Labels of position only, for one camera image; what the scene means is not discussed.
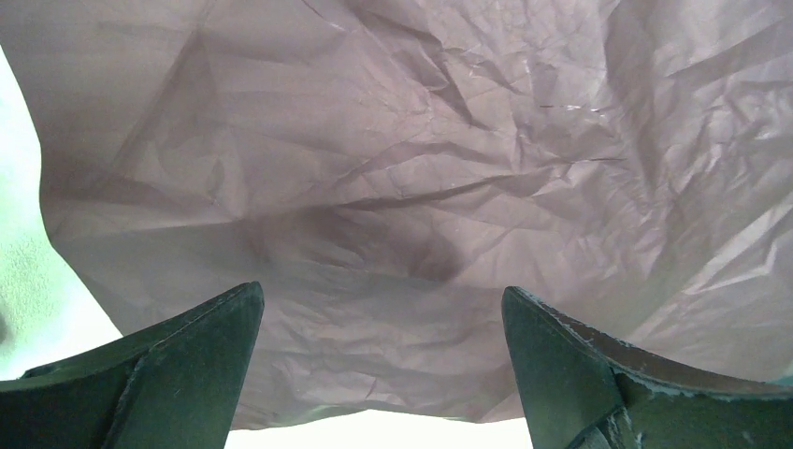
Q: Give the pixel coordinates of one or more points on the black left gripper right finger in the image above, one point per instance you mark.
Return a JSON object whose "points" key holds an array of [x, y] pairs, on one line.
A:
{"points": [[582, 388]]}

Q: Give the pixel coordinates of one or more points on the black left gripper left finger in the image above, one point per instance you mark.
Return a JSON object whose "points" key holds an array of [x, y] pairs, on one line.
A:
{"points": [[172, 385]]}

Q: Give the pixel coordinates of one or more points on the flower bouquet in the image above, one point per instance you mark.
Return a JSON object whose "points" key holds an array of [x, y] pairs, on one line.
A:
{"points": [[385, 169]]}

